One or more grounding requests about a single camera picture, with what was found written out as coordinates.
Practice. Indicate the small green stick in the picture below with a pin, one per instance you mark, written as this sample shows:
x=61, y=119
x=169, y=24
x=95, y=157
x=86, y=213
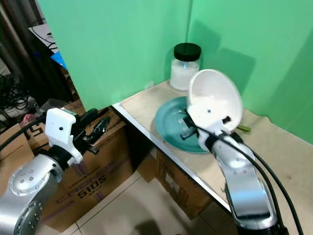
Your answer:
x=243, y=129

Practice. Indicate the small cardboard box with label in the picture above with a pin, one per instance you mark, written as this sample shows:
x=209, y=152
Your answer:
x=181, y=183

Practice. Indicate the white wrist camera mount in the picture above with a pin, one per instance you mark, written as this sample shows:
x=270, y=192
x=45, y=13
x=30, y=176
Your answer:
x=62, y=128
x=214, y=122

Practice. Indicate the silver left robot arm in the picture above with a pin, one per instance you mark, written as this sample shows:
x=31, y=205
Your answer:
x=29, y=186

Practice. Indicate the wide green backdrop panel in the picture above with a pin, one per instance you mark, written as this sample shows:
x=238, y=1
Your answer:
x=112, y=49

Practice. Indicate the white desk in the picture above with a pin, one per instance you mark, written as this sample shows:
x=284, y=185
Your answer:
x=40, y=35

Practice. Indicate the glass jar with black lid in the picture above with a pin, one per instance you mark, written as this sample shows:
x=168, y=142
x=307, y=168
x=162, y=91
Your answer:
x=185, y=73

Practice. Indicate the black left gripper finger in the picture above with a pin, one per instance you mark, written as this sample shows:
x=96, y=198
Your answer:
x=88, y=115
x=101, y=129

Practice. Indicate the teal round plate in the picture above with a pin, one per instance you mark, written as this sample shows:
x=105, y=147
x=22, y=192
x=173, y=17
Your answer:
x=171, y=128

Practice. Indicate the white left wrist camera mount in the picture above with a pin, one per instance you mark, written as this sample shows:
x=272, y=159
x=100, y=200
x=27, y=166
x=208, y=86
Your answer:
x=62, y=128

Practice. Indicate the blue folder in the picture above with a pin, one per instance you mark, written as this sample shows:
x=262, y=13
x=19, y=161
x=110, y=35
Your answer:
x=58, y=59

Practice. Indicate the dark curtain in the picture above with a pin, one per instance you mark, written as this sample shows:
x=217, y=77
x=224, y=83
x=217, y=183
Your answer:
x=17, y=39

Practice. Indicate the silver fork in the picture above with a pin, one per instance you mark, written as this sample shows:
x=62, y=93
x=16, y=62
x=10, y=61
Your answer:
x=182, y=109

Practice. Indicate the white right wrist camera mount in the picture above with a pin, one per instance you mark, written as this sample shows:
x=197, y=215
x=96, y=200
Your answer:
x=214, y=122

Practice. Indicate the white bowl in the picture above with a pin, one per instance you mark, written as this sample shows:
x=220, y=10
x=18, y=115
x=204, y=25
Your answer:
x=215, y=88

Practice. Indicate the shaded green backdrop panel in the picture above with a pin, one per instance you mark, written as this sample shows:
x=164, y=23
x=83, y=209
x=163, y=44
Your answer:
x=264, y=58

